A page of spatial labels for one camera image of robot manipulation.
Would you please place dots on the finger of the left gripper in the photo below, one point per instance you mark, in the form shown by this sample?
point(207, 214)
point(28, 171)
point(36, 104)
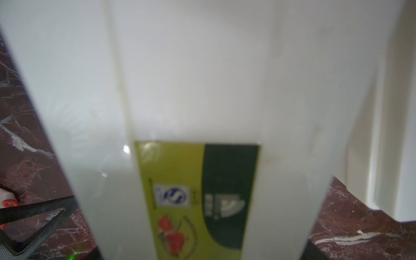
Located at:
point(32, 224)

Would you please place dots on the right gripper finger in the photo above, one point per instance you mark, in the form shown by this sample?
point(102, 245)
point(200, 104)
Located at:
point(312, 252)

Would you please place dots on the white wrap dispenser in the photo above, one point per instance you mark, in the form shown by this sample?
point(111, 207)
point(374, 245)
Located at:
point(379, 164)
point(288, 75)

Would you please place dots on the red white work glove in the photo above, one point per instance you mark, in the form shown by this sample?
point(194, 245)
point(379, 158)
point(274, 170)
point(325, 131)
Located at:
point(8, 199)

